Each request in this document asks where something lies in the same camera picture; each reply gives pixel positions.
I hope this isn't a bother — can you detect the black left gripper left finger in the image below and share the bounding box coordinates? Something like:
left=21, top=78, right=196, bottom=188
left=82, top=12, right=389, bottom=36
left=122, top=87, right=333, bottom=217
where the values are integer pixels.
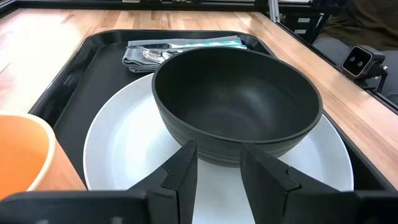
left=128, top=139, right=199, bottom=224

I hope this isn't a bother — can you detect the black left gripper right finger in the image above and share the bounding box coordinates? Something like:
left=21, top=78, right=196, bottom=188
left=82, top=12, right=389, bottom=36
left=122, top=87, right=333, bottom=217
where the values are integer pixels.
left=239, top=143, right=356, bottom=224

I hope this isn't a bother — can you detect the white round plate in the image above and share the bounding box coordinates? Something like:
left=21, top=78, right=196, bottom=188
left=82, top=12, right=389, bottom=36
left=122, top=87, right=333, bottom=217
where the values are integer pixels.
left=83, top=72, right=355, bottom=224

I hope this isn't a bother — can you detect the black bowl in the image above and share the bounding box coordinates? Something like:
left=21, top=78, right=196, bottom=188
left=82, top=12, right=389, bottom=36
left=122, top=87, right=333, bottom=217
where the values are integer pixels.
left=150, top=46, right=324, bottom=169

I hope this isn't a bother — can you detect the grey cloth napkin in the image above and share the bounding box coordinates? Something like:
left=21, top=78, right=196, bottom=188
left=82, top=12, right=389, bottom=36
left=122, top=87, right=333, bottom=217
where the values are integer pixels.
left=121, top=35, right=248, bottom=74

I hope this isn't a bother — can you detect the spoon with teal handle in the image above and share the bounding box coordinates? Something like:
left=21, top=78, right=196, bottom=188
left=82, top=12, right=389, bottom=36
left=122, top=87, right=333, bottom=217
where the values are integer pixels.
left=142, top=43, right=248, bottom=62

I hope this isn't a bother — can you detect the fork with teal handle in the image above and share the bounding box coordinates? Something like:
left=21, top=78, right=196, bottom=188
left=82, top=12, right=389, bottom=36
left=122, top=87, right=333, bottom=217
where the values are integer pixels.
left=135, top=45, right=175, bottom=55

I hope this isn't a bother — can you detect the knife with teal handle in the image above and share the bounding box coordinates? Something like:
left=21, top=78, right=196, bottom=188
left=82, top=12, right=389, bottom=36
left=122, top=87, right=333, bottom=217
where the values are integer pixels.
left=144, top=37, right=243, bottom=52

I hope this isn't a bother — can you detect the orange mug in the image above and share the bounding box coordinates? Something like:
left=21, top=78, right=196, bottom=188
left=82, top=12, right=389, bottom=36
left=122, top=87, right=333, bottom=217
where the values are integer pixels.
left=0, top=113, right=87, bottom=200

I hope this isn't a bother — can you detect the black plastic tray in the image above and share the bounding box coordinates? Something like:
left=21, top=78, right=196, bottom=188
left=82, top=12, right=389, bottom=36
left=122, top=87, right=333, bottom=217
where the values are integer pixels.
left=28, top=29, right=398, bottom=192

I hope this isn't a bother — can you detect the black box with white labels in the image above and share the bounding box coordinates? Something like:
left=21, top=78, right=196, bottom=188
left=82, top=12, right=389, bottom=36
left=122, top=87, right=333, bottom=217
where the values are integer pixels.
left=279, top=11, right=326, bottom=43

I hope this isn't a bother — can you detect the person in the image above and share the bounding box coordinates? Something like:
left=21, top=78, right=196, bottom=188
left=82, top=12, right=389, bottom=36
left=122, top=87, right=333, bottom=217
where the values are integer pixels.
left=312, top=0, right=398, bottom=105

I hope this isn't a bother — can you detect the table-level camera box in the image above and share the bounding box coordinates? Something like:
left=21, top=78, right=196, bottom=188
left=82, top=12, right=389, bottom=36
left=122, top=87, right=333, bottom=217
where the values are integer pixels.
left=341, top=44, right=389, bottom=93

